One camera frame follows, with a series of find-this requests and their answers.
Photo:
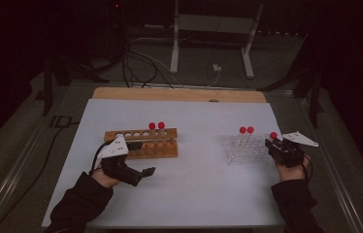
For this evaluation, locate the white metal stand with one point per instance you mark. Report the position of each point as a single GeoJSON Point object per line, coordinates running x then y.
{"type": "Point", "coordinates": [175, 42]}

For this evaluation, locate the metal floor rail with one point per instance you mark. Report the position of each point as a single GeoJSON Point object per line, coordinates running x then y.
{"type": "Point", "coordinates": [335, 181]}
{"type": "Point", "coordinates": [11, 181]}

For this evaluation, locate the black floor stand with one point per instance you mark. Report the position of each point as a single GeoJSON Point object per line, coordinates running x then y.
{"type": "Point", "coordinates": [313, 97]}
{"type": "Point", "coordinates": [47, 90]}

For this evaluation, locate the white table board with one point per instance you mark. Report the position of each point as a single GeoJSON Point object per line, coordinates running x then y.
{"type": "Point", "coordinates": [195, 194]}

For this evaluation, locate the person's right hand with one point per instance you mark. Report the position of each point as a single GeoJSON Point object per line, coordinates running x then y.
{"type": "Point", "coordinates": [292, 173]}

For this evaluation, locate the person's left hand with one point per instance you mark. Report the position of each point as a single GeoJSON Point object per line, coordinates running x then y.
{"type": "Point", "coordinates": [103, 179]}

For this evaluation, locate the wooden test tube rack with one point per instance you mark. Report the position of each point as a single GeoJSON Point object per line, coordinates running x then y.
{"type": "Point", "coordinates": [157, 149]}

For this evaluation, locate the clear plastic test tube rack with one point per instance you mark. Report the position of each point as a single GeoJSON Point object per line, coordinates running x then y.
{"type": "Point", "coordinates": [247, 150]}

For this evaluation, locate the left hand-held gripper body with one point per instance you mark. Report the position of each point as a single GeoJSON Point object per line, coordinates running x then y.
{"type": "Point", "coordinates": [121, 171]}

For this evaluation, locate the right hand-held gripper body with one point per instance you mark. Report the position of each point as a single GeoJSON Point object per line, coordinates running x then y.
{"type": "Point", "coordinates": [288, 155]}

